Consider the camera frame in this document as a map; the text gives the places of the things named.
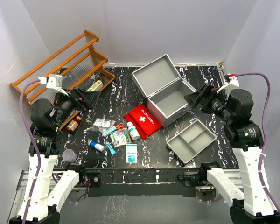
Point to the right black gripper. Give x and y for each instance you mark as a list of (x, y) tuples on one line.
[(208, 92)]

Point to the wooden shelf rack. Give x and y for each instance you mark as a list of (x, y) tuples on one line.
[(77, 61)]

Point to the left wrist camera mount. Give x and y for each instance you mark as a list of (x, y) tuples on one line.
[(54, 82)]

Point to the blue white tube bottle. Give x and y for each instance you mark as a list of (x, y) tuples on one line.
[(96, 145)]

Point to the white green-label pill bottle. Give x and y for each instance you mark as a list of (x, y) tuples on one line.
[(133, 131)]

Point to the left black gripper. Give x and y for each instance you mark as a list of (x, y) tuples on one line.
[(88, 99)]

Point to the clear plastic bag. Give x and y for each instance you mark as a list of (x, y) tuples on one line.
[(102, 124)]

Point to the teal mask packet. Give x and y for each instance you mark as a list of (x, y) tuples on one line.
[(108, 131)]

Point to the grey metal case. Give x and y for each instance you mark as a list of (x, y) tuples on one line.
[(163, 86)]

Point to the teal small packet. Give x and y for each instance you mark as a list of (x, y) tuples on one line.
[(109, 146)]

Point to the brown glass bottle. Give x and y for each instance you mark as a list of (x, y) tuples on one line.
[(74, 123)]

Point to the white medicine box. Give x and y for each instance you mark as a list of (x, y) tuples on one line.
[(96, 86)]

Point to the teal white wipe sachet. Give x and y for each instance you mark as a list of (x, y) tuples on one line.
[(131, 153)]

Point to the grey divider tray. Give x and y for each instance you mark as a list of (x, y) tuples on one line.
[(191, 141)]

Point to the clear plastic cup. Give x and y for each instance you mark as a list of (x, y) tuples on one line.
[(69, 156)]

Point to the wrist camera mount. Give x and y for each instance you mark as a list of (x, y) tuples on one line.
[(54, 82), (232, 83)]

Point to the black base frame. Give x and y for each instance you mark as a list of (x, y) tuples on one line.
[(145, 182)]

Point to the red first aid pouch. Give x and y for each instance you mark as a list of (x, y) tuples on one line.
[(145, 123)]

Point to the bandage packet bundle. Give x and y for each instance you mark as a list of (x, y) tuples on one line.
[(120, 137)]

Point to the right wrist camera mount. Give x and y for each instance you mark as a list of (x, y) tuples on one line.
[(232, 83)]

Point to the orange handled scissors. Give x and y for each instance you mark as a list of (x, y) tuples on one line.
[(120, 126)]

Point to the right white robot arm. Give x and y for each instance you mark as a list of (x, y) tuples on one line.
[(253, 204)]

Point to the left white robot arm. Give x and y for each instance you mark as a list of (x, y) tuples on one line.
[(42, 205)]

